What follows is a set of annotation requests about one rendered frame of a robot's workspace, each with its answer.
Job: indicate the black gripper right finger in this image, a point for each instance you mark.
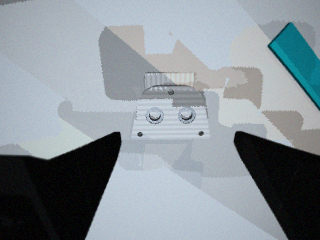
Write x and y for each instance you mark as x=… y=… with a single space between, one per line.
x=289 y=180

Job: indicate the teal flat bar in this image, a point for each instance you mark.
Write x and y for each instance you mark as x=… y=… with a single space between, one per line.
x=292 y=50

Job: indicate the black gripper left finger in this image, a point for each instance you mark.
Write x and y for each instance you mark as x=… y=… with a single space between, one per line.
x=65 y=190

